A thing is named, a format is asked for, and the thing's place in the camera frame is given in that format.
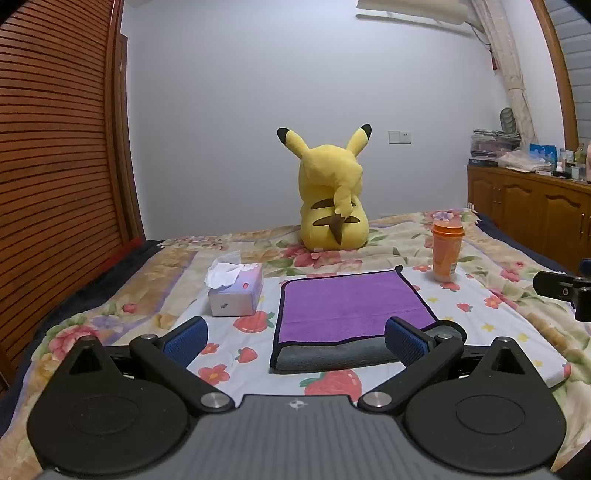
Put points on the wooden cabinet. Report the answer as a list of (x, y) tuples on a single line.
[(521, 203)]

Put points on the yellow plush toy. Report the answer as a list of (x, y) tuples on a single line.
[(333, 194)]

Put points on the white tissue box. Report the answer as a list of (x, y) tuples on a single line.
[(233, 295)]

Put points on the pale green hand fan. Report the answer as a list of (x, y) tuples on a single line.
[(507, 119)]

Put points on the orange cup with lid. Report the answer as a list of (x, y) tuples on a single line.
[(445, 254)]

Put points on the white air conditioner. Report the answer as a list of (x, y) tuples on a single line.
[(415, 9)]

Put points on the white wall socket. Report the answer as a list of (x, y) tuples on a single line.
[(399, 137)]

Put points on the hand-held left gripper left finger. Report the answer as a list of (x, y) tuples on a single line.
[(187, 342)]

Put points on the purple and grey towel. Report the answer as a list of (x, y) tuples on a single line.
[(351, 304)]

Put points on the dark flat box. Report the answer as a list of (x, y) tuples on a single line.
[(482, 162)]

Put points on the cream patterned curtain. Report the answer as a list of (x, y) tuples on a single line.
[(510, 69)]

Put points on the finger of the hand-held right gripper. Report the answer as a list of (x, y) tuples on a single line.
[(551, 284)]

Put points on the stack of folded cloths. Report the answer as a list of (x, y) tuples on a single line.
[(491, 143)]

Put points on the green bottle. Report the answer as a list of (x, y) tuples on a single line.
[(580, 154)]

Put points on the blue packet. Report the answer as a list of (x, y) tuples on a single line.
[(542, 152)]

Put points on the wooden window frame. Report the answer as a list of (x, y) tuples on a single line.
[(559, 64)]

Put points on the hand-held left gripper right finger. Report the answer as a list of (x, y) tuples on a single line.
[(404, 342)]

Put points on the wooden louvered wardrobe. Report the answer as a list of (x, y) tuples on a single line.
[(55, 138)]

